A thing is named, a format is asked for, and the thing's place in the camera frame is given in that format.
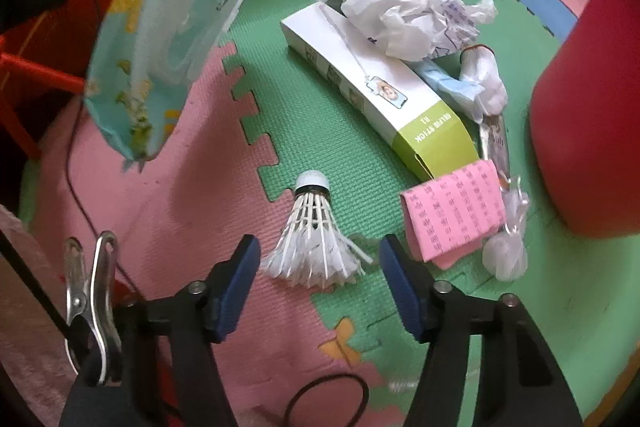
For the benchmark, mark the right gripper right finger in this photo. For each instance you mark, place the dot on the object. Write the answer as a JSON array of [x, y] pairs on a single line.
[[521, 383]]

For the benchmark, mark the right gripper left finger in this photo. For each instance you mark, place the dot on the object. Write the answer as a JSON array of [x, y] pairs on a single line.
[[168, 366]]

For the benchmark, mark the teal wet wipes package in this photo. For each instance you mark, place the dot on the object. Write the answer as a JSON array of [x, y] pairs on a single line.
[[147, 56]]

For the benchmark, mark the white plastic bag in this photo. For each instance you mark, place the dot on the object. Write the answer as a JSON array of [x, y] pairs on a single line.
[[412, 30]]

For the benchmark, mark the metal spring clip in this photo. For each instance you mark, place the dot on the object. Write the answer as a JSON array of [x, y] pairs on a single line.
[[92, 343]]

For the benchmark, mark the white shuttlecock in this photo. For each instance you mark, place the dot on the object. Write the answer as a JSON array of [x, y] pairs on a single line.
[[312, 251]]

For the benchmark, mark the small clear wrapper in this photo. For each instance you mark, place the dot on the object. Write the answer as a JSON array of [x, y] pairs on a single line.
[[504, 254]]

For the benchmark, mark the pink folded paper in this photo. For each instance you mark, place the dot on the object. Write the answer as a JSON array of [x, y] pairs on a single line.
[[449, 217]]

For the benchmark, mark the silver foil tube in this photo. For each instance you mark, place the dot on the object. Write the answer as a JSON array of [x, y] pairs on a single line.
[[494, 144]]

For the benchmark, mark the red bucket green rim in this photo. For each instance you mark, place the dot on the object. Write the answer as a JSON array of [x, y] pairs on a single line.
[[584, 122]]

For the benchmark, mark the white green cardboard box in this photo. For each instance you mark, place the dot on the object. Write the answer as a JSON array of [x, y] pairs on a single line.
[[411, 118]]

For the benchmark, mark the light blue face mask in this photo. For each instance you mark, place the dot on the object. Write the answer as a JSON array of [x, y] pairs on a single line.
[[461, 95]]

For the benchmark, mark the crumpled white tissue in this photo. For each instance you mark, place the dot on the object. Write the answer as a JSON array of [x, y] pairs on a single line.
[[479, 67]]

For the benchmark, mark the red stool frame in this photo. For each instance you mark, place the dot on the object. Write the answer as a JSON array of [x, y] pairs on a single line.
[[39, 74]]

